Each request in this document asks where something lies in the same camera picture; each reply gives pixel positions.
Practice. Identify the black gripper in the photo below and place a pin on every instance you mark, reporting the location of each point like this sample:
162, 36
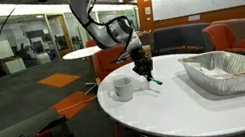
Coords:
140, 60

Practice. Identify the green marker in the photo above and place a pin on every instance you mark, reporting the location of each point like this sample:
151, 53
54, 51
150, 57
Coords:
157, 81

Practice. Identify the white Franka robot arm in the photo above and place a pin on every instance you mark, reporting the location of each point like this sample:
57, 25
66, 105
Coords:
102, 31

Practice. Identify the white mug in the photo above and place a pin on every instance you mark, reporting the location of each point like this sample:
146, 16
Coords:
123, 89

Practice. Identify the orange armchair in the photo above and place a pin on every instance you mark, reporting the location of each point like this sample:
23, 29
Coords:
90, 43
108, 62

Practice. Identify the dark blue sofa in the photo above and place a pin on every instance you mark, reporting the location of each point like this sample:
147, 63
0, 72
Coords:
178, 38

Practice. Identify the white round side table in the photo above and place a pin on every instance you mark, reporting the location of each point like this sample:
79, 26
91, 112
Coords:
81, 53

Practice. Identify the white paper in tray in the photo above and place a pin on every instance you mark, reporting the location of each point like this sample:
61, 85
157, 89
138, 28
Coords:
212, 71

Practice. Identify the aluminium foil tray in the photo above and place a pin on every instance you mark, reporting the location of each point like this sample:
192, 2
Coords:
228, 75

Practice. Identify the orange chair with grey shell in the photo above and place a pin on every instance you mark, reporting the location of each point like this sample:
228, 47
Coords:
229, 38

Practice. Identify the wooden door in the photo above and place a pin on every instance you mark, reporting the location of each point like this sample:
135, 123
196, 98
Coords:
60, 35

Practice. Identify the white wall label plate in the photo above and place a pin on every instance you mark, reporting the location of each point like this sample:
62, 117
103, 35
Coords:
194, 18

